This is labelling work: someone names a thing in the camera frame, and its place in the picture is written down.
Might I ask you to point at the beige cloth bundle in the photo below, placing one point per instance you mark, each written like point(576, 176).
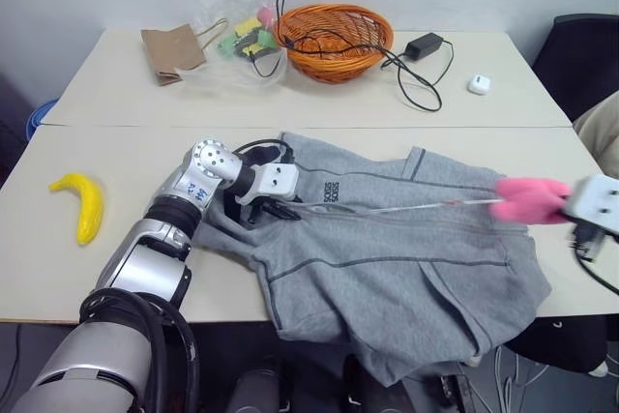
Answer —
point(602, 137)

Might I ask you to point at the pink toy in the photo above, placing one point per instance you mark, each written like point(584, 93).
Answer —
point(265, 16)

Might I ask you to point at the black chair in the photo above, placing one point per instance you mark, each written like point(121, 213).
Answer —
point(575, 55)

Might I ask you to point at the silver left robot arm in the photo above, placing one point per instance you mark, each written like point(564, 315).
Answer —
point(145, 258)

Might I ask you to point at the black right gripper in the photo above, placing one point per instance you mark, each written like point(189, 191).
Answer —
point(587, 239)

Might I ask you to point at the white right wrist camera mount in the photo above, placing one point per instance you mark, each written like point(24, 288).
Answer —
point(596, 200)

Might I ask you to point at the dark rounded shape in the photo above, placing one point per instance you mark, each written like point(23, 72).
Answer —
point(258, 393)

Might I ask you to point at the clear plastic bag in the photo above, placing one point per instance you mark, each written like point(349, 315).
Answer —
point(244, 9)

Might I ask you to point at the black seat with white marks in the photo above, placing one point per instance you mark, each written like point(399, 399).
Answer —
point(556, 345)

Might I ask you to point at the white earbuds case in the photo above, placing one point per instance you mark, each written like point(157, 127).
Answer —
point(479, 83)

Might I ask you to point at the orange wicker basket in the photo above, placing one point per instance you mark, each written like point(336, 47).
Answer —
point(333, 67)

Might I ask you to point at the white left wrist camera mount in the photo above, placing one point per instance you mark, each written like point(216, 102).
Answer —
point(275, 181)

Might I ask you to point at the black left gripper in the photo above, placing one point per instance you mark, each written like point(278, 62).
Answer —
point(255, 212)

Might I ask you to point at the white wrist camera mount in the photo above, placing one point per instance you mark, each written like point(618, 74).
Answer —
point(596, 200)
point(275, 181)

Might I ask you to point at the brown paper bag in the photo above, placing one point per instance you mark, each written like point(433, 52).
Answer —
point(171, 52)

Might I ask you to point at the yellow toy banana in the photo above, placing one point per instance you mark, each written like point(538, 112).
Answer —
point(90, 210)

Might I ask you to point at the grey zip jacket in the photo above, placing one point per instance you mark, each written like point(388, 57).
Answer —
point(387, 277)

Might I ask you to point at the green and yellow toy blocks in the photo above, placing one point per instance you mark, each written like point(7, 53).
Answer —
point(249, 38)

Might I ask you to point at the pink fluffy zipper pull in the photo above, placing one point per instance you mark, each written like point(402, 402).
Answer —
point(527, 202)

